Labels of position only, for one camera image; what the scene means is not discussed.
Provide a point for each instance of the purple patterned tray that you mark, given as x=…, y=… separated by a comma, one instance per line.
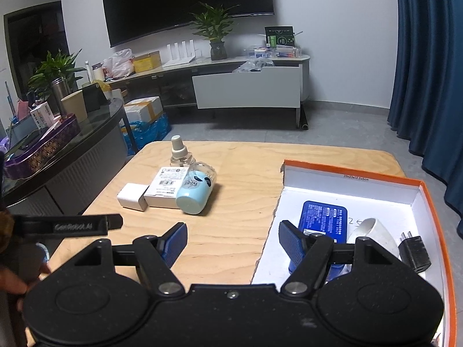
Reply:
x=40, y=153

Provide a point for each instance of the white two-prong charger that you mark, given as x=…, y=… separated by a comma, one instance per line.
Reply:
x=131, y=196

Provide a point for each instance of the clear liquid refill bottle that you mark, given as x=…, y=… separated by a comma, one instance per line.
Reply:
x=180, y=155

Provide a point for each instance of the orange white cardboard box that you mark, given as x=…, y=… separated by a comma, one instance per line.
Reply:
x=385, y=208

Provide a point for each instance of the white round plug-in device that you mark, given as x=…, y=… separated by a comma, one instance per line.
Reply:
x=375, y=230

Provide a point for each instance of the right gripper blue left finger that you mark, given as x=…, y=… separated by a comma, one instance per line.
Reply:
x=172, y=243

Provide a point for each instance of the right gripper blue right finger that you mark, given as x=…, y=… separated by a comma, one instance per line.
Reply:
x=294, y=242

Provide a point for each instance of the white wifi router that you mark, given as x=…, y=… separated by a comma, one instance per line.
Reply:
x=180, y=54

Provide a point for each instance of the blue plastic bag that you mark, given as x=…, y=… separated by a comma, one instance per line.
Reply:
x=145, y=133

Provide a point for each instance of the light blue cylindrical bottle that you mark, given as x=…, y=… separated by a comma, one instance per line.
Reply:
x=196, y=188

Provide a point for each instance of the stainless steel tumbler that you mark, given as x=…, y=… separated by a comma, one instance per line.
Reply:
x=60, y=90

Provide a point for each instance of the person's left hand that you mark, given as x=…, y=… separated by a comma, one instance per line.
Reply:
x=10, y=282

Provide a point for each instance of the dark blue curtain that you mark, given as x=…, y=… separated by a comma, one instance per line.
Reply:
x=426, y=106

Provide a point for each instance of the white plastic bag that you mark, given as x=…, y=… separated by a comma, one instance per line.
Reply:
x=119, y=64

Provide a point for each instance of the white tv cabinet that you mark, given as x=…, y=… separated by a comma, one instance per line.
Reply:
x=208, y=84

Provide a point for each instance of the black round side table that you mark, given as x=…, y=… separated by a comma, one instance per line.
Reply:
x=71, y=180

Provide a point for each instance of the potted green plant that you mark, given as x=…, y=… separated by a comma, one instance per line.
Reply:
x=53, y=67
x=213, y=23

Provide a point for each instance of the white barcode carton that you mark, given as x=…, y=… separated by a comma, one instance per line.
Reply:
x=162, y=192

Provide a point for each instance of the blue tin box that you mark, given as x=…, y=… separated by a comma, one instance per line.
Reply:
x=328, y=219

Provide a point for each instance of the black two-prong charger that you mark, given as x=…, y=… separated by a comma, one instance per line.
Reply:
x=413, y=253

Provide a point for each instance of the yellow cardboard box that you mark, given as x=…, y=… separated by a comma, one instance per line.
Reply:
x=147, y=62

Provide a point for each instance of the white yellow-taped carton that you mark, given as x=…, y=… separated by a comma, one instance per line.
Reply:
x=147, y=109

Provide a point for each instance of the black green display box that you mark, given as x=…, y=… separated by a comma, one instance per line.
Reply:
x=280, y=35

